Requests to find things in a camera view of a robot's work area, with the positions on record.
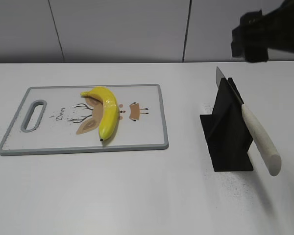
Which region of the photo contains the cleaver knife white handle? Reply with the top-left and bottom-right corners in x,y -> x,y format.
216,67 -> 282,176

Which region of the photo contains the white grey cutting board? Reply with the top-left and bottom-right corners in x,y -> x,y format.
0,84 -> 169,156

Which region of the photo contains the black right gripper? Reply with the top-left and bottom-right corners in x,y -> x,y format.
231,10 -> 269,63

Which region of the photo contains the yellow plastic banana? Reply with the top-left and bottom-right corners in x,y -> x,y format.
80,87 -> 119,142

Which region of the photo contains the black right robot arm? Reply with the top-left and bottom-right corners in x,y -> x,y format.
231,0 -> 294,63

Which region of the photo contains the black knife stand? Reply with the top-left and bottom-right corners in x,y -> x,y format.
200,77 -> 253,172

